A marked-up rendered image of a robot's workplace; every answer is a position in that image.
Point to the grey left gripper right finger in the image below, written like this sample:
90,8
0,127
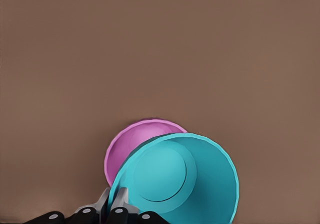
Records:
121,210

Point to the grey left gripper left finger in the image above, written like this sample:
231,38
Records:
92,212

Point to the blue bowl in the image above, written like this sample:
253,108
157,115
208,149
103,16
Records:
195,174

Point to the pink bowl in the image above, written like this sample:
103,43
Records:
130,141

